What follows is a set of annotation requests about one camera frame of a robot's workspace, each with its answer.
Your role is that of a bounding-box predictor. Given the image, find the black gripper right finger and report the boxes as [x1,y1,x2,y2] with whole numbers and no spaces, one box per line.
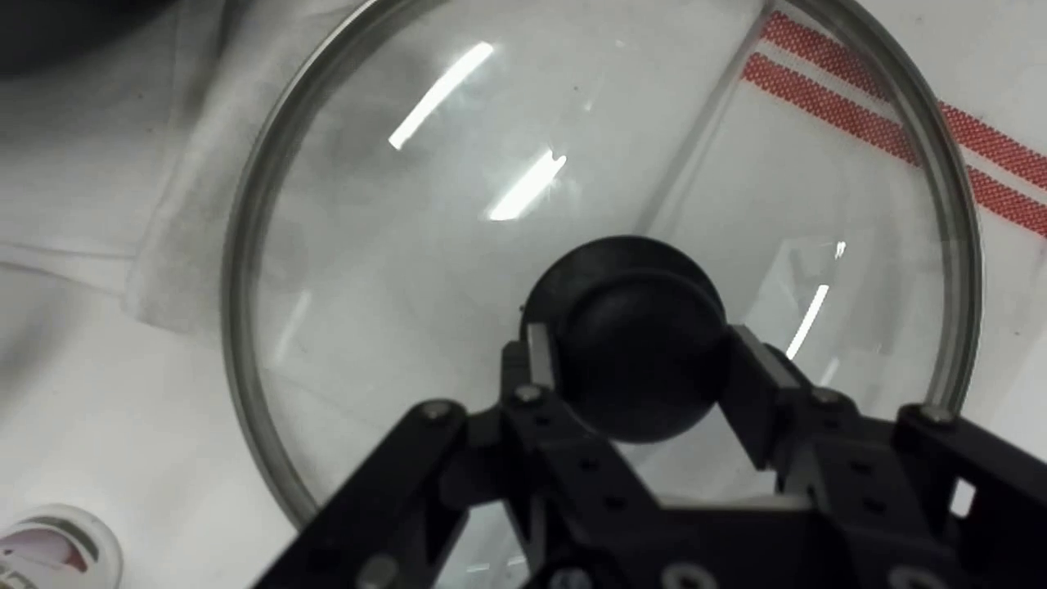
[716,323,1047,589]

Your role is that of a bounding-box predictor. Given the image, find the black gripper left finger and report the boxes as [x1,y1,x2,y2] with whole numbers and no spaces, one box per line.
[253,320,672,589]

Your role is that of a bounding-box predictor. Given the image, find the glass pot lid black knob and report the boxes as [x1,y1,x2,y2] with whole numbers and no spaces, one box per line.
[218,0,984,537]

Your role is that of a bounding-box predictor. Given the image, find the white towel with red stripes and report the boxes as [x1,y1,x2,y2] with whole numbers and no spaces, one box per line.
[641,0,1047,460]

